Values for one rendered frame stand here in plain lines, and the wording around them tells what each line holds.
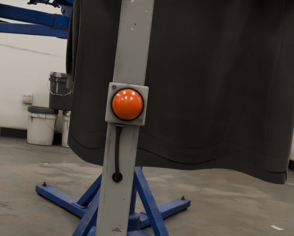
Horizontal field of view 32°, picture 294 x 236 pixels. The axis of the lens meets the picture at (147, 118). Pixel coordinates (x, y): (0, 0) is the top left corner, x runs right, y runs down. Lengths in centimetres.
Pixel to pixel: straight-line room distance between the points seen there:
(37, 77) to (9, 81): 30
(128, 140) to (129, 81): 8
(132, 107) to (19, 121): 505
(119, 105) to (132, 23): 11
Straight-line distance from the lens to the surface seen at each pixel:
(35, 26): 259
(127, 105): 61
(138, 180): 221
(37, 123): 525
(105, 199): 67
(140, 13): 66
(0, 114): 568
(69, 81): 103
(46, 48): 562
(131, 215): 233
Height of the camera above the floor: 67
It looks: 3 degrees down
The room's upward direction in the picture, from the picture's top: 7 degrees clockwise
